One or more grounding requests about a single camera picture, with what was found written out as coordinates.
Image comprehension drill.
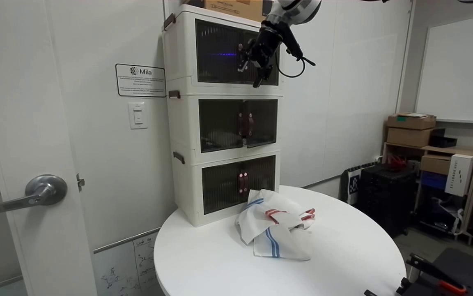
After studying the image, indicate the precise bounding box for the black device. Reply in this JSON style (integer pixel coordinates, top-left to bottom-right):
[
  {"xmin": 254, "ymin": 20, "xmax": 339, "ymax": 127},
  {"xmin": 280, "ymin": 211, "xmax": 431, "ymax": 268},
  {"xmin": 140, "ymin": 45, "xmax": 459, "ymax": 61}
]
[{"xmin": 428, "ymin": 128, "xmax": 457, "ymax": 148}]

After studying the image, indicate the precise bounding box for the black framed panel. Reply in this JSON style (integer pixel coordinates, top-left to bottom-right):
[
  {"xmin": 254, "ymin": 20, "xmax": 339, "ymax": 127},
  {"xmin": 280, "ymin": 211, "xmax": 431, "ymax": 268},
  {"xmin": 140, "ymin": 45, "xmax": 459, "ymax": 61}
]
[{"xmin": 339, "ymin": 166, "xmax": 364, "ymax": 202}]

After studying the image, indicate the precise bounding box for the white carton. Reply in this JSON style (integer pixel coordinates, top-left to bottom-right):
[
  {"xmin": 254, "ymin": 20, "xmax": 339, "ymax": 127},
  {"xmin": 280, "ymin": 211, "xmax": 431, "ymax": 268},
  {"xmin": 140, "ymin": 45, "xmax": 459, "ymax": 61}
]
[{"xmin": 444, "ymin": 153, "xmax": 473, "ymax": 197}]

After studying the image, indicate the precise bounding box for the cardboard box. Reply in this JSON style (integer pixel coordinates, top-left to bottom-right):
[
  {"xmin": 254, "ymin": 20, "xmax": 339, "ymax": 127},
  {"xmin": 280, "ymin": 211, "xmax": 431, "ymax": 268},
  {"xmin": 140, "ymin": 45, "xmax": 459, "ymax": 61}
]
[
  {"xmin": 418, "ymin": 153, "xmax": 452, "ymax": 178},
  {"xmin": 385, "ymin": 112, "xmax": 438, "ymax": 132},
  {"xmin": 201, "ymin": 0, "xmax": 265, "ymax": 23},
  {"xmin": 384, "ymin": 127, "xmax": 433, "ymax": 150}
]

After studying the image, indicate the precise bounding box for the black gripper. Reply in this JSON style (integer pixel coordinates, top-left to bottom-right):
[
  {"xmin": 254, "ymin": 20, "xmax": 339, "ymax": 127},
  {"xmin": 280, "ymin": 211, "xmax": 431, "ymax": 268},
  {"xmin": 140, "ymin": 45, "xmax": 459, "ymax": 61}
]
[{"xmin": 236, "ymin": 20, "xmax": 305, "ymax": 89}]

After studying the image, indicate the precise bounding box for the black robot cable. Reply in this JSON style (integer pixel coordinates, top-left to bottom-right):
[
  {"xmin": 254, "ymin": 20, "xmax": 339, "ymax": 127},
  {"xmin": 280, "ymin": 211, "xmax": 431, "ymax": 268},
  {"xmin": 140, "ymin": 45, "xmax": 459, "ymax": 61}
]
[{"xmin": 275, "ymin": 31, "xmax": 318, "ymax": 81}]

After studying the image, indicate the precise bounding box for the white towel with red stripes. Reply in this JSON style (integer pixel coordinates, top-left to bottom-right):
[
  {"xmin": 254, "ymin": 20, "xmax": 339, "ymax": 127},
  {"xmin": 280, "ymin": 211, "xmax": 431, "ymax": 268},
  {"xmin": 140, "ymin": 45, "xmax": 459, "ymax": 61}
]
[{"xmin": 257, "ymin": 191, "xmax": 318, "ymax": 244}]

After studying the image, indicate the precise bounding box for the white wall sign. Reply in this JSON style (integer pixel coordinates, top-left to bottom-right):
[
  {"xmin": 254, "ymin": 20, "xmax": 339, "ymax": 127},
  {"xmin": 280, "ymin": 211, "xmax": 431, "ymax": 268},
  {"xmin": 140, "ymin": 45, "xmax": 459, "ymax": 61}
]
[{"xmin": 113, "ymin": 63, "xmax": 167, "ymax": 99}]

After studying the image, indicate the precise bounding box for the red-handled tool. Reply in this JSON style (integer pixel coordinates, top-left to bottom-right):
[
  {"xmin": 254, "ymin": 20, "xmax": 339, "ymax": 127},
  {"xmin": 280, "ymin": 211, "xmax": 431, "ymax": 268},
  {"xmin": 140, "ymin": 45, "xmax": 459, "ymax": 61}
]
[{"xmin": 406, "ymin": 253, "xmax": 471, "ymax": 296}]

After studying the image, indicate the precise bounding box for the white three-tier cabinet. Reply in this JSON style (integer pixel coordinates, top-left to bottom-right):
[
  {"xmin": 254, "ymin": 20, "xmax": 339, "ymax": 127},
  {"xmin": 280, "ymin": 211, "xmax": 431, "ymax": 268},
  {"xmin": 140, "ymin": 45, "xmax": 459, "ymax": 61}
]
[{"xmin": 160, "ymin": 3, "xmax": 285, "ymax": 229}]

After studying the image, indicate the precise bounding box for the white light switch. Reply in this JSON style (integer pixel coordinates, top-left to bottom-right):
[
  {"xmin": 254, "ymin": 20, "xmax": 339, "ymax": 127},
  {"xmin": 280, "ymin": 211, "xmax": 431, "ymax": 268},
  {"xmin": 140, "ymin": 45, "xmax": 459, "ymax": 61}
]
[{"xmin": 126, "ymin": 100, "xmax": 149, "ymax": 132}]

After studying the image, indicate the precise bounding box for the blue box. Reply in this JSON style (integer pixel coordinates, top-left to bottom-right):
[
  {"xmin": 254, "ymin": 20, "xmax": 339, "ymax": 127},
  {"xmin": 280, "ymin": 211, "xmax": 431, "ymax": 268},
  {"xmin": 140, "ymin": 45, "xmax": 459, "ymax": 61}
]
[{"xmin": 418, "ymin": 171, "xmax": 448, "ymax": 193}]

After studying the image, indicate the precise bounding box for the white towel with blue stripes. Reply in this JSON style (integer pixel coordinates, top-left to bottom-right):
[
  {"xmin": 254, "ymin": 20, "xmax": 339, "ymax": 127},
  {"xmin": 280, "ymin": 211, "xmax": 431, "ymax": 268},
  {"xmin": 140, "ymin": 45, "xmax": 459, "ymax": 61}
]
[{"xmin": 234, "ymin": 188, "xmax": 313, "ymax": 263}]

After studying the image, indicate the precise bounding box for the white room door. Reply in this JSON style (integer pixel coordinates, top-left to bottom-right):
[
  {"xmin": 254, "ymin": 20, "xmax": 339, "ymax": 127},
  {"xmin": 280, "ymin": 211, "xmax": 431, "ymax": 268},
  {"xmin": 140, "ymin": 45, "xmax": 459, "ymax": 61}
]
[{"xmin": 0, "ymin": 0, "xmax": 99, "ymax": 296}]

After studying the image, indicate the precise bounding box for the white wall board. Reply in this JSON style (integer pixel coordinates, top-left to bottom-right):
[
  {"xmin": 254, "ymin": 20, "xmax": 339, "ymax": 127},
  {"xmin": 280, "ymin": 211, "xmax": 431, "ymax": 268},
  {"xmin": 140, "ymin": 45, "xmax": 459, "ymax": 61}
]
[{"xmin": 415, "ymin": 10, "xmax": 473, "ymax": 127}]

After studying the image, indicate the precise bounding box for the black crate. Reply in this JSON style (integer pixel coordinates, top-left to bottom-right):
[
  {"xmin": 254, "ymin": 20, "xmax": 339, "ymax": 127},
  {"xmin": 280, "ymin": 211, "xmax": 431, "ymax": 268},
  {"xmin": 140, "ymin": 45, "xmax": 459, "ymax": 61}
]
[{"xmin": 357, "ymin": 163, "xmax": 420, "ymax": 235}]

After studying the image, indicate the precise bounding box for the wooden shelf unit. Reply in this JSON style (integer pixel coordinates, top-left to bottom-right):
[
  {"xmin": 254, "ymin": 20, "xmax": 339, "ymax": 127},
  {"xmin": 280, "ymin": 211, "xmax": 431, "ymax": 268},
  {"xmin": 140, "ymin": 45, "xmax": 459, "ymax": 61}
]
[{"xmin": 380, "ymin": 142, "xmax": 473, "ymax": 247}]

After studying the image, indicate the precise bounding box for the silver door lever handle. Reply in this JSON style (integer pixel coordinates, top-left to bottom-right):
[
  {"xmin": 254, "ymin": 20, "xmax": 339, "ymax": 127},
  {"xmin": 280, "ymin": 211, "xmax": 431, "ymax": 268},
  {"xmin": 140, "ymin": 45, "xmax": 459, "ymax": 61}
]
[{"xmin": 0, "ymin": 173, "xmax": 68, "ymax": 216}]

